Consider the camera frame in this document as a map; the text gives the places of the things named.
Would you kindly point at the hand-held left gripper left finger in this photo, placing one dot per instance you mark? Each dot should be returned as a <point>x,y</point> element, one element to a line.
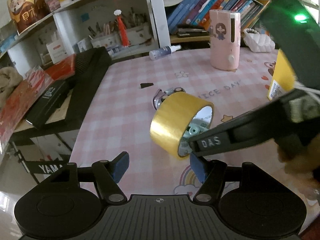
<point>121,166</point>

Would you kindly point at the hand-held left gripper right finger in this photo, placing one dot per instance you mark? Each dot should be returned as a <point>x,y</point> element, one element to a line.
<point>197,166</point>

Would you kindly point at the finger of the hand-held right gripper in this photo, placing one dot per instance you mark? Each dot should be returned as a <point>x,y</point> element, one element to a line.
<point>225,123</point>

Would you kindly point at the gold tape roll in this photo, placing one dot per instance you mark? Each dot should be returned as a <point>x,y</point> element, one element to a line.
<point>172,120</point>

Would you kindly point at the yellow cardboard box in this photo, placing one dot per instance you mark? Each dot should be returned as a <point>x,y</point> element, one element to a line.
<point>283,72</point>

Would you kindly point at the person's right hand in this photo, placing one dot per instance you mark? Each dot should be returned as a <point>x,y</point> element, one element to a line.
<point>300,166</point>

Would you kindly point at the teal plastic toy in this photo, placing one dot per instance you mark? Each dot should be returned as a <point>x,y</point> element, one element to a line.
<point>193,130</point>

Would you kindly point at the pink checkered tablecloth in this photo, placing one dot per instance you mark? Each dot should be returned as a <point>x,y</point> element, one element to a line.
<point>120,120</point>

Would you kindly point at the pink humidifier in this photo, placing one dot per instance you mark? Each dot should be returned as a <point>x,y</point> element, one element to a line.
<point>223,42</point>

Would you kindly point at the silver shiny small object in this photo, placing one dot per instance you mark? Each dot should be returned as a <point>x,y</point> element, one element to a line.
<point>160,100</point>

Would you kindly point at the black keyboard stand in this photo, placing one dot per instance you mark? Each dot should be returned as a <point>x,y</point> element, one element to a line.
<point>48,168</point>

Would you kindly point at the row of blue books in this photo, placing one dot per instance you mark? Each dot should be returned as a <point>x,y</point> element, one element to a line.
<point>200,7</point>

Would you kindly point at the black paper scrap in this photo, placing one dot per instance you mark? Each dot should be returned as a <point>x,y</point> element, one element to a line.
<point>146,85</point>

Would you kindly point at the black stapler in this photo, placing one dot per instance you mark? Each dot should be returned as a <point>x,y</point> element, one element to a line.
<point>192,31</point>

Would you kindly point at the black electronic keyboard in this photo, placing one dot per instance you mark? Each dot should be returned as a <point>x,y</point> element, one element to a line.
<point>87,80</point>

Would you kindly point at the small spray bottle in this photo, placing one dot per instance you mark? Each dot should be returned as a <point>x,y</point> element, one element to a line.
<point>162,52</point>

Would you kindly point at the long black box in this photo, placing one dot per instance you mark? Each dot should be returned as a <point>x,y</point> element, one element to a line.
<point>48,102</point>

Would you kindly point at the red flat box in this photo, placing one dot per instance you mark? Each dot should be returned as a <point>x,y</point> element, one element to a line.
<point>62,67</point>

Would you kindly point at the white tube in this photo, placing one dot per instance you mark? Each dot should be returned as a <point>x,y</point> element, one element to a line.
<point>118,50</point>

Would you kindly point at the red glossy packet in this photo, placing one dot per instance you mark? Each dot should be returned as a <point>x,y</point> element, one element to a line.
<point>17,105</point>

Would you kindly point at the tall wooden bookshelf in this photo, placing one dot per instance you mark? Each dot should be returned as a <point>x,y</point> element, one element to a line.
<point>156,12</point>

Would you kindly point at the small blue white card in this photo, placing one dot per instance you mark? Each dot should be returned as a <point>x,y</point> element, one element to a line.
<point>81,46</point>

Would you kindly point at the white pen holder with pens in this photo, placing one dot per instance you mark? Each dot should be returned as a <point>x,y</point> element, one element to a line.
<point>107,40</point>

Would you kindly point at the white box red label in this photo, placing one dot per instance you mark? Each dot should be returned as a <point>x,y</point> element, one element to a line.
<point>57,52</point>

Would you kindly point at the red tassel ornament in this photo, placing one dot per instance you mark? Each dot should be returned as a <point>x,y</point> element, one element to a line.
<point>122,30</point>

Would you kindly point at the beige cloth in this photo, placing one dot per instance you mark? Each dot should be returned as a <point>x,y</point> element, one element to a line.
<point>7,82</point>

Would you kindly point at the white shelf unit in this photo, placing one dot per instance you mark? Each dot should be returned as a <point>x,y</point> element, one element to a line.
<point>75,17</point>

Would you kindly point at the fortune god figure bag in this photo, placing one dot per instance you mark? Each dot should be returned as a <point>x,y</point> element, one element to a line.
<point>26,10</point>

